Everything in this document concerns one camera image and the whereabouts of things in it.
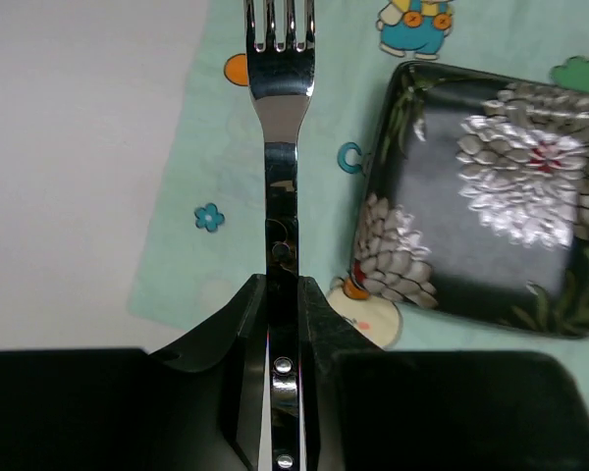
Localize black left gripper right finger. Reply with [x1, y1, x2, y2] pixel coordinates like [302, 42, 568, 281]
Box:
[297, 277, 589, 470]

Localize steel fork patterned handle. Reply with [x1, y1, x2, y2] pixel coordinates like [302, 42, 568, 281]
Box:
[243, 0, 316, 470]

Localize dark floral rectangular plate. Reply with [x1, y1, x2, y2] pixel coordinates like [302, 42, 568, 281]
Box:
[344, 61, 589, 339]

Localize green cartoon print cloth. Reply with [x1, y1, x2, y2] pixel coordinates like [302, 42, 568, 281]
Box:
[129, 1, 589, 391]

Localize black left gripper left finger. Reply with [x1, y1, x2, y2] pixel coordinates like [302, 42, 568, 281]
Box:
[0, 275, 266, 470]

